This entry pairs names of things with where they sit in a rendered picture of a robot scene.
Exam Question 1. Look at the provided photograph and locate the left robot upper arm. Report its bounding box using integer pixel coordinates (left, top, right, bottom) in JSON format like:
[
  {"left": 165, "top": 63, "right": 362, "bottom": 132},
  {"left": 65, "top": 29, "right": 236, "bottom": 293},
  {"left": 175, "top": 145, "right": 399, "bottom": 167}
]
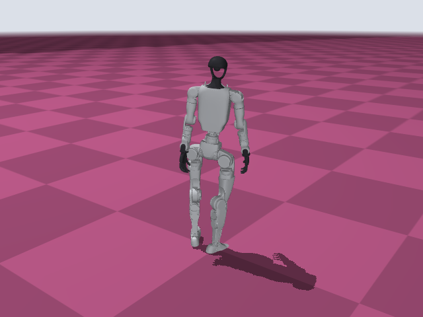
[{"left": 185, "top": 86, "right": 201, "bottom": 125}]

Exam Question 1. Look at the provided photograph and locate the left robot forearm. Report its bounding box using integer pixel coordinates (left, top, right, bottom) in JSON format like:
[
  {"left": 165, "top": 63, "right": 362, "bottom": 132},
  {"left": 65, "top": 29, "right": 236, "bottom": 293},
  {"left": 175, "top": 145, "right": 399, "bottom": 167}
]
[{"left": 180, "top": 115, "right": 193, "bottom": 151}]

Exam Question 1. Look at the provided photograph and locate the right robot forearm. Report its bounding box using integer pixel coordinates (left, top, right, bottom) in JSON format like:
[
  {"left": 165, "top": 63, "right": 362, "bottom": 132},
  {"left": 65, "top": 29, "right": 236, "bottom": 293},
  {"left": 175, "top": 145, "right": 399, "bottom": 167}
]
[{"left": 237, "top": 120, "right": 250, "bottom": 154}]

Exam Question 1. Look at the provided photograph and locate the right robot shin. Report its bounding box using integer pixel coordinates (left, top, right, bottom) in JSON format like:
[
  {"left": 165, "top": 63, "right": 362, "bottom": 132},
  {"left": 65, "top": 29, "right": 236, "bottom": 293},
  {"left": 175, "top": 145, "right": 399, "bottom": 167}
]
[{"left": 210, "top": 199, "right": 227, "bottom": 246}]

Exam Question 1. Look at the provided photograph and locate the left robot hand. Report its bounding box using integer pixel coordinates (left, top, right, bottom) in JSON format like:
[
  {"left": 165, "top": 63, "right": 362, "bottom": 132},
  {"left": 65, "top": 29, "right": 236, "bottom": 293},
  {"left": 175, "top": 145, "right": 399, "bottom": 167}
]
[{"left": 179, "top": 144, "right": 190, "bottom": 173}]

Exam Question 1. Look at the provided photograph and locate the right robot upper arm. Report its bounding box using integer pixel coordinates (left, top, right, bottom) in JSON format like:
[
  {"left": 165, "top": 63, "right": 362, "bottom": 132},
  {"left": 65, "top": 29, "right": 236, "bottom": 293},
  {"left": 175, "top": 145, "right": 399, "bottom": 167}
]
[{"left": 229, "top": 90, "right": 245, "bottom": 129}]

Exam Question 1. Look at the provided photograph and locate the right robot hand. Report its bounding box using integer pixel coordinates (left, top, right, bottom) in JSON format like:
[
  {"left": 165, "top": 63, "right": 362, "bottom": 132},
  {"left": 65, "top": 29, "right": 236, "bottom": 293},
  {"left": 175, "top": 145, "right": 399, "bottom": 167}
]
[{"left": 241, "top": 149, "right": 250, "bottom": 174}]

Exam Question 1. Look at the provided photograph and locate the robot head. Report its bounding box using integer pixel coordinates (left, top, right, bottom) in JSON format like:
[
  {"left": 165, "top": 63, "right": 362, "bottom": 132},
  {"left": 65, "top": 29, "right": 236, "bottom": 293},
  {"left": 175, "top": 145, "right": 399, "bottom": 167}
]
[{"left": 206, "top": 56, "right": 227, "bottom": 89}]

